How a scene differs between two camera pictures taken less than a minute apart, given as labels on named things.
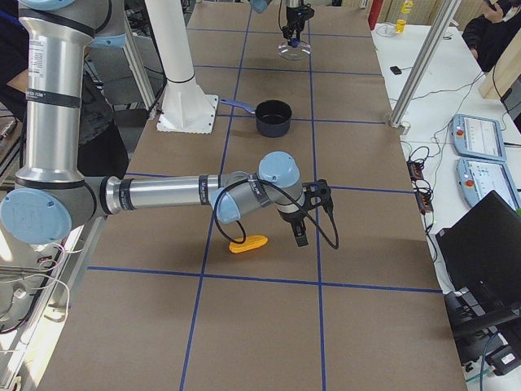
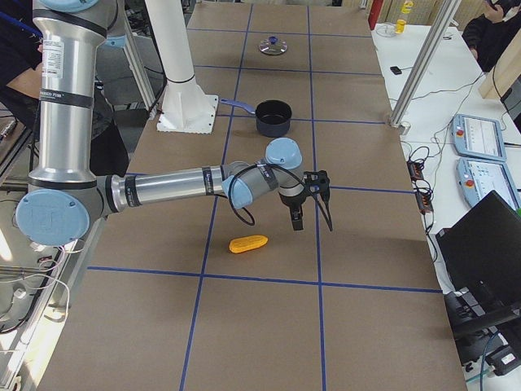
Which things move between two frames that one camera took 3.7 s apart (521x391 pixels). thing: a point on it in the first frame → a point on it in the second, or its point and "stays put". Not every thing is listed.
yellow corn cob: x=251 y=242 stays put
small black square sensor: x=396 y=70 stays put
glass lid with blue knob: x=300 y=52 → x=273 y=46
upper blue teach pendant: x=478 y=137 stays put
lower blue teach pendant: x=476 y=178 stays put
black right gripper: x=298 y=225 → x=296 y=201
